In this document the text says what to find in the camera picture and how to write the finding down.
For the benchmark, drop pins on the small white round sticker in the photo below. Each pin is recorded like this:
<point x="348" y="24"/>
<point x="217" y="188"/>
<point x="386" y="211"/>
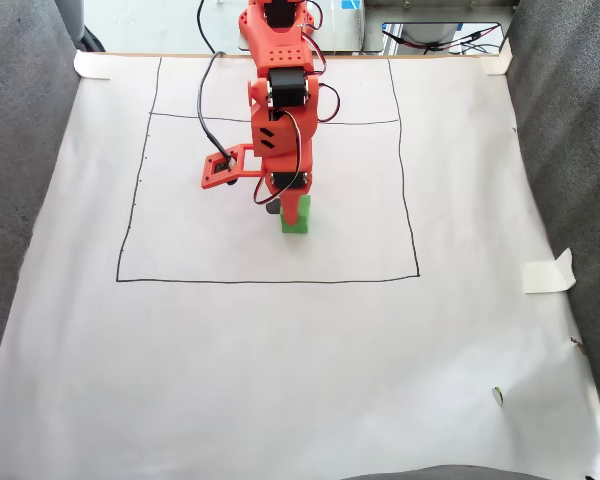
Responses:
<point x="496" y="396"/>

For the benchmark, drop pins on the white paper sheet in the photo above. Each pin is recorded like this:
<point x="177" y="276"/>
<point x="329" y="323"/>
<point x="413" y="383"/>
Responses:
<point x="280" y="350"/>

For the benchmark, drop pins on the orange camera mount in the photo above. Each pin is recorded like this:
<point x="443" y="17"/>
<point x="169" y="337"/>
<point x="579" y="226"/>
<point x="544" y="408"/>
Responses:
<point x="207" y="175"/>

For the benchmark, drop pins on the blue tape strip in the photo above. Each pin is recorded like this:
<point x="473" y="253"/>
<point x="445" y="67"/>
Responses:
<point x="352" y="4"/>

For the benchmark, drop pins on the green foam block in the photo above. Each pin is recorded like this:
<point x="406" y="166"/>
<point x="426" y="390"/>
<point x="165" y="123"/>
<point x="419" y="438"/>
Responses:
<point x="302" y="220"/>

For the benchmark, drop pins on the white paper tape piece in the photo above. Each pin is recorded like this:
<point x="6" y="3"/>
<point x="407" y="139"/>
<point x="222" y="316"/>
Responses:
<point x="497" y="62"/>
<point x="92" y="65"/>
<point x="545" y="277"/>

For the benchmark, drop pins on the gray fabric panel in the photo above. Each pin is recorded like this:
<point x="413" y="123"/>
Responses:
<point x="15" y="150"/>
<point x="570" y="150"/>
<point x="445" y="473"/>

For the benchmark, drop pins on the gray metal post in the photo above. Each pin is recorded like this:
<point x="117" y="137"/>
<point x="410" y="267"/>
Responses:
<point x="70" y="20"/>

